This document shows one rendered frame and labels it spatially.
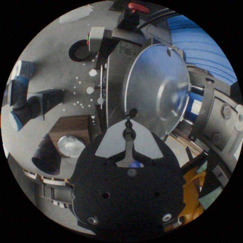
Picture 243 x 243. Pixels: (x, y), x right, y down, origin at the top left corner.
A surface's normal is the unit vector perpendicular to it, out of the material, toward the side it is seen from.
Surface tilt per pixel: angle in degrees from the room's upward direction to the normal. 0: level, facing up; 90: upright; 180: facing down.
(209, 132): 90
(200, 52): 90
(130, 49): 0
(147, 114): 0
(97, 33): 0
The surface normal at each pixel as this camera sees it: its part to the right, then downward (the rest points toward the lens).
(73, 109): 0.38, 0.45
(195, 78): -0.92, 0.12
